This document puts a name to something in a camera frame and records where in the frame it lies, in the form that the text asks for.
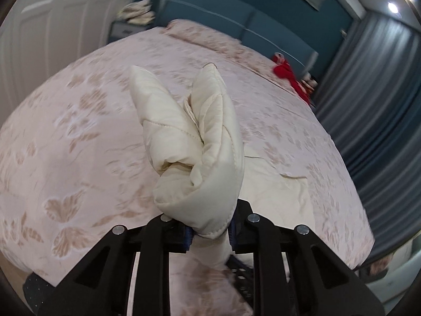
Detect cream quilted jacket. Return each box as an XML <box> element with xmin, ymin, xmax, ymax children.
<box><xmin>128</xmin><ymin>62</ymin><xmax>318</xmax><ymax>272</ymax></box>

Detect pile of cream clothes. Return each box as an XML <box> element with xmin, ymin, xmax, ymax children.
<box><xmin>116</xmin><ymin>0</ymin><xmax>156</xmax><ymax>26</ymax></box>

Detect pink floral bedspread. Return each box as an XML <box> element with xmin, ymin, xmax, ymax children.
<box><xmin>0</xmin><ymin>18</ymin><xmax>376</xmax><ymax>316</ymax></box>

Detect small plush dolls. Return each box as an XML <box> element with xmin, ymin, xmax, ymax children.
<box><xmin>301</xmin><ymin>72</ymin><xmax>318</xmax><ymax>93</ymax></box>

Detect grey blue curtain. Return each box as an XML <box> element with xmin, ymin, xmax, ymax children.
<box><xmin>315</xmin><ymin>12</ymin><xmax>420</xmax><ymax>262</ymax></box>

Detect red garment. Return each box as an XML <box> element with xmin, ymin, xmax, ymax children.
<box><xmin>271</xmin><ymin>52</ymin><xmax>312</xmax><ymax>106</ymax></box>

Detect left pink floral pillow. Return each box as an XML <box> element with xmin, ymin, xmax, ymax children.
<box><xmin>162</xmin><ymin>18</ymin><xmax>243</xmax><ymax>54</ymax></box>

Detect grey bedside table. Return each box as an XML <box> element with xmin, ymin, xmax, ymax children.
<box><xmin>107</xmin><ymin>21</ymin><xmax>153</xmax><ymax>43</ymax></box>

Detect white wardrobe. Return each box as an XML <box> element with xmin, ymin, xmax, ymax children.
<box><xmin>1</xmin><ymin>0</ymin><xmax>133</xmax><ymax>121</ymax></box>

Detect teal upholstered headboard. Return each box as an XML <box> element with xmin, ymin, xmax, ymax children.
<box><xmin>156</xmin><ymin>0</ymin><xmax>318</xmax><ymax>77</ymax></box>

